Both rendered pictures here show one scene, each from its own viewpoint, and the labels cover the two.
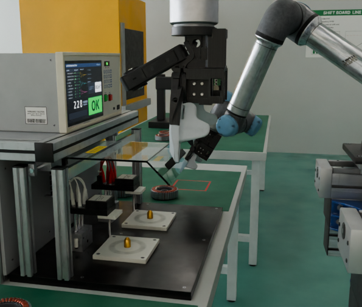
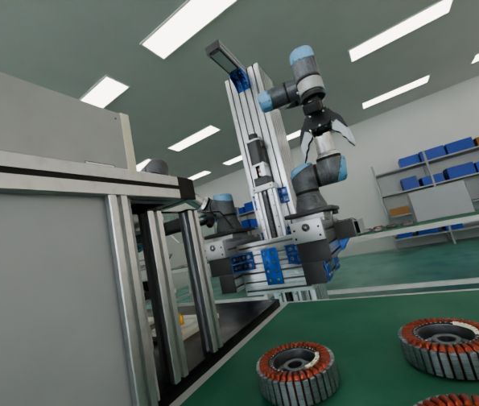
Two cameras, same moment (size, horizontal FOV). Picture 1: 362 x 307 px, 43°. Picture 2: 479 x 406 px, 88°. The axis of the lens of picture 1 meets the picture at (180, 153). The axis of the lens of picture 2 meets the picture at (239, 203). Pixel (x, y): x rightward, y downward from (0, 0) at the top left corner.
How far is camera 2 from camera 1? 1.15 m
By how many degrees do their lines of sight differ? 74
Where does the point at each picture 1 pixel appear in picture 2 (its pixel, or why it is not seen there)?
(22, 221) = (163, 289)
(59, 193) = (195, 238)
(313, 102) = not seen: outside the picture
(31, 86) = (92, 138)
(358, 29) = not seen: hidden behind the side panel
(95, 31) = not seen: outside the picture
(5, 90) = (51, 134)
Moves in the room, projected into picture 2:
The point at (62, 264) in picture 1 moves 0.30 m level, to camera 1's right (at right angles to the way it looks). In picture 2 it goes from (212, 329) to (253, 290)
